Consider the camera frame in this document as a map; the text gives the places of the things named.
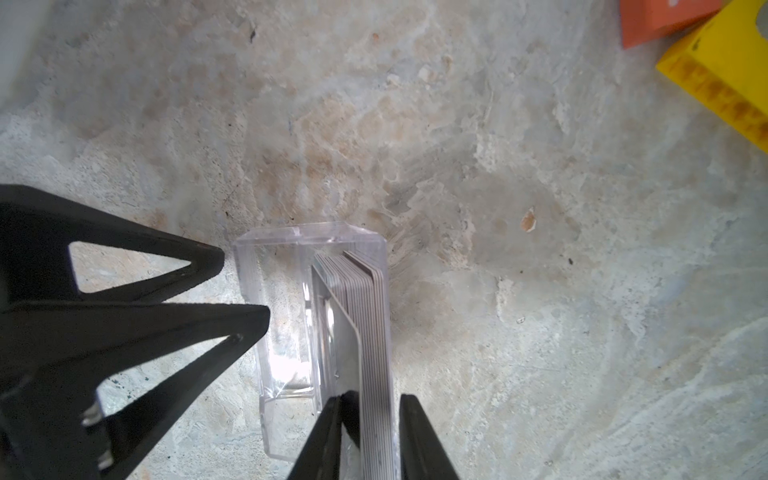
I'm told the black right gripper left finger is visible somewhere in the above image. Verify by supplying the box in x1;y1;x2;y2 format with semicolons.
287;390;360;480

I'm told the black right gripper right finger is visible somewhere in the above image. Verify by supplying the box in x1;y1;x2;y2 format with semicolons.
399;394;459;480

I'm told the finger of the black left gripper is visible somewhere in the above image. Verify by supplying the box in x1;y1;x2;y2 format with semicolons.
1;185;225;311
1;302;270;479

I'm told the stack of black cards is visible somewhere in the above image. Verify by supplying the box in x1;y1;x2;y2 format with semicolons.
311;250;401;479

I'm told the clear acrylic card box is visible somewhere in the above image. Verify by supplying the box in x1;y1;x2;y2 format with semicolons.
234;222;389;479

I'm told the small red letter cube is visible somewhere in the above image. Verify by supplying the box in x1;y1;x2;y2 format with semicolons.
619;0;724;49

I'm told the yellow triangular plastic block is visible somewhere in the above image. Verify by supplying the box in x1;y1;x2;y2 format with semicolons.
656;0;767;151

